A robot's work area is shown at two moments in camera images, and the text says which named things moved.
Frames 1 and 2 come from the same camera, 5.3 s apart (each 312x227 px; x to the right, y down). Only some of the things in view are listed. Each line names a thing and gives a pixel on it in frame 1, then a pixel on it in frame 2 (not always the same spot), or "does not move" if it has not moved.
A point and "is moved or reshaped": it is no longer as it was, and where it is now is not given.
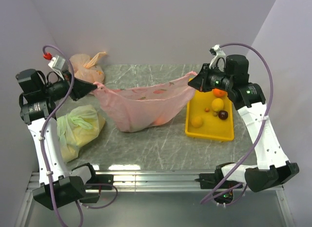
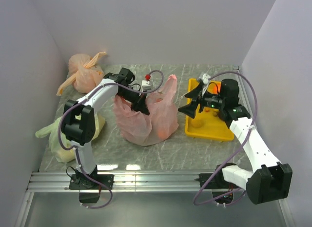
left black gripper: x=80 y=88 → x=140 y=104
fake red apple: x=160 y=121 → x=162 y=134
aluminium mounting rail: x=87 y=181 does not move
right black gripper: x=201 y=81 → x=195 y=93
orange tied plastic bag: x=85 y=68 does not move
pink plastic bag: x=140 y=108 is moved or reshaped
